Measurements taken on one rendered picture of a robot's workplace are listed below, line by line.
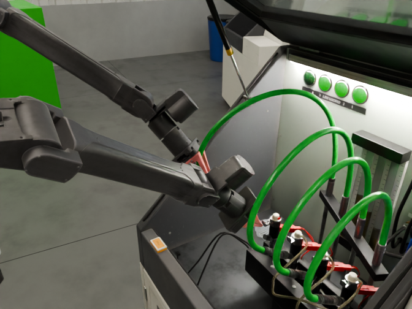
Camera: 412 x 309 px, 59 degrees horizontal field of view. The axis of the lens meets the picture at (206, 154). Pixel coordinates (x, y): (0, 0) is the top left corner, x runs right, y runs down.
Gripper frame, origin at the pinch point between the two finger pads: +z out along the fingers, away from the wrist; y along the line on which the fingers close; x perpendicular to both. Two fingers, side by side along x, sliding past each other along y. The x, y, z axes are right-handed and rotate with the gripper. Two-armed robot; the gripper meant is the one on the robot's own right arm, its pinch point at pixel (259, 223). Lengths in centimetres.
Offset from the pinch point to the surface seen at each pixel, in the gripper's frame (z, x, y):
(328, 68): -4.0, 18.4, 41.9
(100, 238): 46, 141, -111
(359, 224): 11.5, -11.8, 16.9
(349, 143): -1.8, -4.1, 28.7
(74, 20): -8, 639, -63
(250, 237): -10.2, -11.1, -0.8
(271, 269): 10.5, -4.4, -7.1
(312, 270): -8.8, -26.0, 5.4
